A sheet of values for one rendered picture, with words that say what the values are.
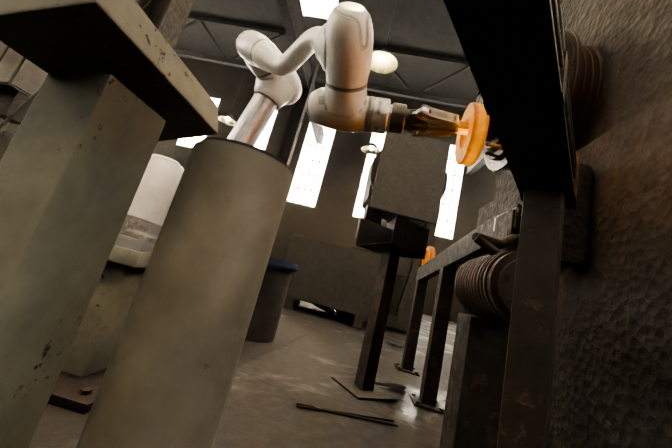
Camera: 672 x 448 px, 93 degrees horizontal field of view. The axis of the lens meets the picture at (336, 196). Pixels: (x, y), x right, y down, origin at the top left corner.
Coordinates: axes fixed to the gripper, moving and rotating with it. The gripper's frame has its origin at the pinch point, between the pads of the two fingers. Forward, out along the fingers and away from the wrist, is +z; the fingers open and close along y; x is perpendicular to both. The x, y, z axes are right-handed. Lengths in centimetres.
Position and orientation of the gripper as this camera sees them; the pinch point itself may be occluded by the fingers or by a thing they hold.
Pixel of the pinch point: (470, 128)
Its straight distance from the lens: 88.0
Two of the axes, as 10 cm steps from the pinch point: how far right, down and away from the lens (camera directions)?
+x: 1.9, -9.5, 2.4
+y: -0.6, -2.6, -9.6
